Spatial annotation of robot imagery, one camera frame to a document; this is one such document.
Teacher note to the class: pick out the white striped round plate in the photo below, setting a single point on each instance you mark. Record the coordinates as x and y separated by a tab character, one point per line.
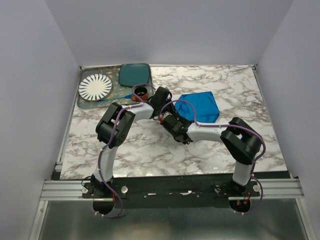
95	87

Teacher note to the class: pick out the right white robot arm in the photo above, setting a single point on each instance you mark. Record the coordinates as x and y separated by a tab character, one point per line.
242	142

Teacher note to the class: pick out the aluminium frame rail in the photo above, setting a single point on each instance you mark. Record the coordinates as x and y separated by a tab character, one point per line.
61	190

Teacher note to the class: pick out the blue cloth napkin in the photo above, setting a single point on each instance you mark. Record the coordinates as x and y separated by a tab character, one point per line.
205	106

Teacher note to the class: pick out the orange brown mug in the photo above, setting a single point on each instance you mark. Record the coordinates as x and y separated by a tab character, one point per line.
140	92

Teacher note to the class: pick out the teal square plate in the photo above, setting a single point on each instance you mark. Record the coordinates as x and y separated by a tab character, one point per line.
133	74

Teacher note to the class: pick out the blue plastic fork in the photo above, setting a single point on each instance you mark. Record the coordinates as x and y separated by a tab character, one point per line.
116	98

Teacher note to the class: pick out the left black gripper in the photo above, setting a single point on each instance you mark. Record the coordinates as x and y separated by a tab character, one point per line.
172	109

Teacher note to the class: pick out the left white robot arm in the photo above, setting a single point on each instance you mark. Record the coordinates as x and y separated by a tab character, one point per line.
112	130

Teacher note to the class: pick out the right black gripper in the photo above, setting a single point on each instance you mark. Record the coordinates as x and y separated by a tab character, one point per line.
182	120

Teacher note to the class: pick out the green patterned tray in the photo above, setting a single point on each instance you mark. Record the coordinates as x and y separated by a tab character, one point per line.
117	90

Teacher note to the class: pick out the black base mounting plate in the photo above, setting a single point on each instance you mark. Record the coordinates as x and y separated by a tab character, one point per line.
178	191

